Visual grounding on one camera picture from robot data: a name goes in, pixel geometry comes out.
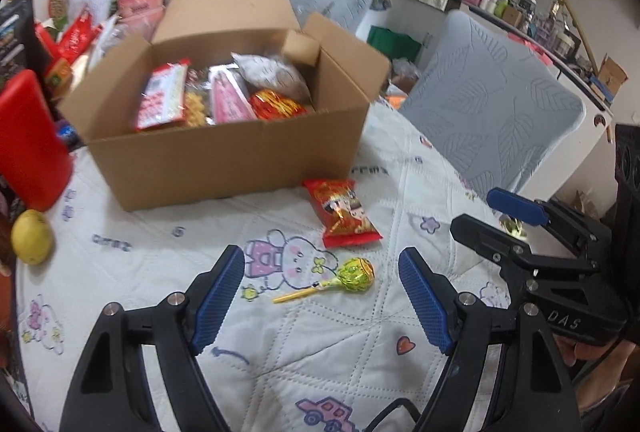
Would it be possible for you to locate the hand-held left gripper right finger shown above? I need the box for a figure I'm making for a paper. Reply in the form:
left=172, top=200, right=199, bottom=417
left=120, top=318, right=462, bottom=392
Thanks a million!
left=398, top=247, right=584, bottom=432

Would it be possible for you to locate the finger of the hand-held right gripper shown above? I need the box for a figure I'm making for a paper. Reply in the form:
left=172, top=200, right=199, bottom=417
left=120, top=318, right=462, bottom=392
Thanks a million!
left=450, top=213, right=602, bottom=293
left=486, top=187, right=614, bottom=263

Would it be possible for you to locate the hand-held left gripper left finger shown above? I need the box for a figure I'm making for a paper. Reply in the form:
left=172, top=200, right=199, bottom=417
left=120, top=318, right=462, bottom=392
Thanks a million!
left=60, top=245, right=246, bottom=432

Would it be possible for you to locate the gold candy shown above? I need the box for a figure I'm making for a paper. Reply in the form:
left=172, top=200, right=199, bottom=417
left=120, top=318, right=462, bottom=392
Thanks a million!
left=501, top=218, right=528, bottom=240

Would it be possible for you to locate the yellow green lollipop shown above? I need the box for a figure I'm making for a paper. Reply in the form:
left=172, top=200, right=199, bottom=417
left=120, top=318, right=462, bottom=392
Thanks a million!
left=271, top=257, right=376, bottom=305

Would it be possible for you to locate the small red figure-print packet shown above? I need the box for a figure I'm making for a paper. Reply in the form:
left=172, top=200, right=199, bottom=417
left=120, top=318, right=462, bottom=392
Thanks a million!
left=302, top=178, right=384, bottom=249

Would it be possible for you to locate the brown cardboard box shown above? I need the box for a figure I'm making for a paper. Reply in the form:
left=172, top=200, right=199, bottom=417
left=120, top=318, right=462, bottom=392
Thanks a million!
left=59, top=0, right=392, bottom=213

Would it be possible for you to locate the clear bag of yellow snacks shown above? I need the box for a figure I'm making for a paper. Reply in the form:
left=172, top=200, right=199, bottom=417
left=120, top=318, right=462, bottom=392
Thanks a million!
left=181, top=90, right=213, bottom=129

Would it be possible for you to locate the pink cone-shaped packet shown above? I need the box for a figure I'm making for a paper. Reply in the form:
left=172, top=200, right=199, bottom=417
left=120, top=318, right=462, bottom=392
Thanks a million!
left=207, top=63, right=258, bottom=125

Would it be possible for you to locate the crinkled red gold snack packet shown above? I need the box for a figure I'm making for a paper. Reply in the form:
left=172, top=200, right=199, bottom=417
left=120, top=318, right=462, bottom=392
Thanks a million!
left=247, top=88, right=308, bottom=121

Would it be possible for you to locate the long red white packet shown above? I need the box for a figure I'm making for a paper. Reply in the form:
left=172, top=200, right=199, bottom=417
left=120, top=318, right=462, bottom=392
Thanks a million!
left=134, top=58, right=192, bottom=133

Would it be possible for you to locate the clear packet of red sweets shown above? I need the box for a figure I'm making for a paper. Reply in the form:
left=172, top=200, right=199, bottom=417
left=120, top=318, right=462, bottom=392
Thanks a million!
left=186, top=68, right=213, bottom=95

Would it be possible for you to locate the white cartoon-print snack packet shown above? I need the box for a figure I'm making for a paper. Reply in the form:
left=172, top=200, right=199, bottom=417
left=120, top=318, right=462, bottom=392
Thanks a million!
left=231, top=53, right=312, bottom=105

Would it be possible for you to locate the person's right hand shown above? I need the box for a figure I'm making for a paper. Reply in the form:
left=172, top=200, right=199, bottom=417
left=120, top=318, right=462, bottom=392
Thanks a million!
left=554, top=333, right=640, bottom=413

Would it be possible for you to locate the white quilted printed tablecloth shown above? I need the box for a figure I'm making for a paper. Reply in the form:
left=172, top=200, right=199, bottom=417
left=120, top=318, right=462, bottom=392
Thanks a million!
left=14, top=98, right=523, bottom=432

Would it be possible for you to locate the pink ribbon bow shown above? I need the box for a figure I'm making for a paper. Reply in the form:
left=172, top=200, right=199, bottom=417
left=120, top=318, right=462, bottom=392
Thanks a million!
left=522, top=36, right=556, bottom=65

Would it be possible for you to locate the small open cardboard box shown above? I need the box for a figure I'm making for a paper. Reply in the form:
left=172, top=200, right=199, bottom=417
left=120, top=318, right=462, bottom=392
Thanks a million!
left=596, top=53, right=629, bottom=101

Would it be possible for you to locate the yellow lemon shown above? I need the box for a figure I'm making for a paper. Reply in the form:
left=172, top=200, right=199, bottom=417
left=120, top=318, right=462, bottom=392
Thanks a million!
left=10, top=209, right=54, bottom=266

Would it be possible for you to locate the row of cosmetic bottles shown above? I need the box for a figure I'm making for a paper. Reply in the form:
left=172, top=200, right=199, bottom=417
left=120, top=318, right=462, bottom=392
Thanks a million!
left=462, top=0, right=586, bottom=60

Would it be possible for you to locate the green shopping bag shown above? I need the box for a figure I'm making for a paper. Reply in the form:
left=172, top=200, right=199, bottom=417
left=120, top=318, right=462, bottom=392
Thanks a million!
left=366, top=26, right=424, bottom=61

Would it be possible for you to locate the red plastic canister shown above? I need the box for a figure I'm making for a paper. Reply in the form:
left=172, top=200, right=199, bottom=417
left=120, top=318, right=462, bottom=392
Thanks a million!
left=0, top=70, right=76, bottom=213

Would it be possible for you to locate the red foil pouch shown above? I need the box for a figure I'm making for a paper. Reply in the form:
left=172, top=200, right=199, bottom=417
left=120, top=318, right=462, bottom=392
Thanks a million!
left=54, top=8, right=104, bottom=63

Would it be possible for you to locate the black stand-up pouch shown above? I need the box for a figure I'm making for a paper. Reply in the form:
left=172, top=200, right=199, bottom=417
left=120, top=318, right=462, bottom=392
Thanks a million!
left=0, top=0, right=51, bottom=90

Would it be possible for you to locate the blue ribbed handle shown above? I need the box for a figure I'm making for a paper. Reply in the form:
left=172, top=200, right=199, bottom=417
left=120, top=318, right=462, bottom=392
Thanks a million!
left=54, top=121, right=83, bottom=150

